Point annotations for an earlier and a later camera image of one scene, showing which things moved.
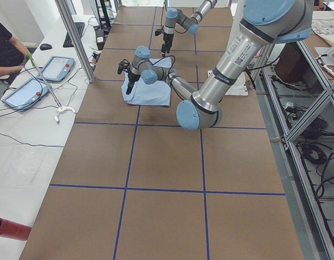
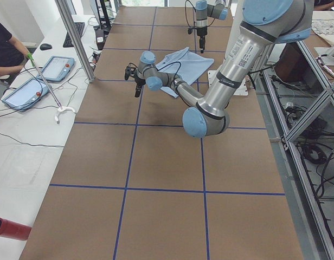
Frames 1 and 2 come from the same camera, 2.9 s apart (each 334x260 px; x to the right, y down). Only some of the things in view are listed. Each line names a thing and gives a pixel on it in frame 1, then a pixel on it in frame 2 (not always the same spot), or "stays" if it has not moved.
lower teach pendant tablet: (26, 95) stays
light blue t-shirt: (158, 93) -> (189, 65)
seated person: (9, 54) stays
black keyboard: (68, 42) stays
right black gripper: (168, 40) -> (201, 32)
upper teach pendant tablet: (57, 68) stays
